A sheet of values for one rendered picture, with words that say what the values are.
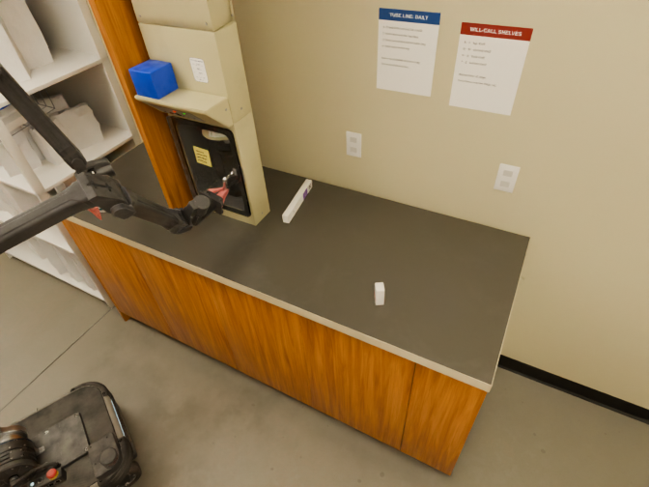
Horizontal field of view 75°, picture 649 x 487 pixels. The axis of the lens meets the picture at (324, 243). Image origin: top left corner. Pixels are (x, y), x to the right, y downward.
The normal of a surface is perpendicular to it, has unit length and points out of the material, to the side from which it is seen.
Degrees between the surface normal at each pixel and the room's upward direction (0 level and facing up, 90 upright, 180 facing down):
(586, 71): 90
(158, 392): 0
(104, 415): 0
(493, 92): 90
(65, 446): 0
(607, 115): 90
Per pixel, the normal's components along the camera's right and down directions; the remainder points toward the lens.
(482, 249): -0.05, -0.73
